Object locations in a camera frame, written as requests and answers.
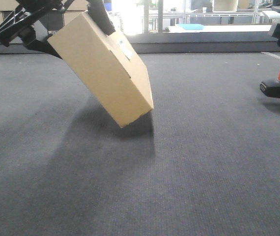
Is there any cyan flat tray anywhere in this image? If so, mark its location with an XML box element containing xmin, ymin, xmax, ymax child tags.
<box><xmin>176</xmin><ymin>24</ymin><xmax>205</xmax><ymax>30</ymax></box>

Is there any white background table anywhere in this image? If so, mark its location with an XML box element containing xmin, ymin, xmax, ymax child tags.
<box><xmin>168</xmin><ymin>24</ymin><xmax>271</xmax><ymax>33</ymax></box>

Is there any white barcode label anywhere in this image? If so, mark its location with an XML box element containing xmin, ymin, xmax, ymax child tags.
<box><xmin>117</xmin><ymin>40</ymin><xmax>133</xmax><ymax>60</ymax></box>

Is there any large stacked cardboard box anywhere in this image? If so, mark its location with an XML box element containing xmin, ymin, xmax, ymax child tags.
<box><xmin>0</xmin><ymin>10</ymin><xmax>83</xmax><ymax>31</ymax></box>

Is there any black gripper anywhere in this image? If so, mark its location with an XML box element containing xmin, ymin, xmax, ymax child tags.
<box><xmin>0</xmin><ymin>0</ymin><xmax>115</xmax><ymax>58</ymax></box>

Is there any brown cardboard package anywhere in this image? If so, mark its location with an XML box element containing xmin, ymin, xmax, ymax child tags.
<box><xmin>48</xmin><ymin>12</ymin><xmax>154</xmax><ymax>127</ymax></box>

